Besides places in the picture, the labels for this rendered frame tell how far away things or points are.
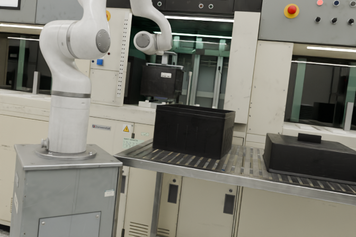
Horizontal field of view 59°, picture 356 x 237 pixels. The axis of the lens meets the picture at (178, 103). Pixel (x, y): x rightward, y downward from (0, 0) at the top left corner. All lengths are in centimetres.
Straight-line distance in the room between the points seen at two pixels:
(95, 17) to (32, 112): 112
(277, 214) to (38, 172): 115
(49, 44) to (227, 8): 92
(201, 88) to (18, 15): 136
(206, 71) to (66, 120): 168
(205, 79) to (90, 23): 165
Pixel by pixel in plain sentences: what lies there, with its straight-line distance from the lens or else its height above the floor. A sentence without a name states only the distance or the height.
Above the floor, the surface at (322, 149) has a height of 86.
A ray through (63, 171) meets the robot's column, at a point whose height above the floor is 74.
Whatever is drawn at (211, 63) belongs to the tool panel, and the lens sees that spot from 253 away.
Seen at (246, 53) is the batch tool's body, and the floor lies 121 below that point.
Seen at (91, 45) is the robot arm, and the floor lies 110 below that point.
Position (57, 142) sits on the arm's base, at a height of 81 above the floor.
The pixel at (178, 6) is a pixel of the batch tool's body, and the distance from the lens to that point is 170.
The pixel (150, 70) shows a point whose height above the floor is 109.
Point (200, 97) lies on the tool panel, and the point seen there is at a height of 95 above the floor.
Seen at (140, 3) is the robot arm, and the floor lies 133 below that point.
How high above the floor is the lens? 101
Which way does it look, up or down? 3 degrees down
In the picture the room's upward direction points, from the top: 6 degrees clockwise
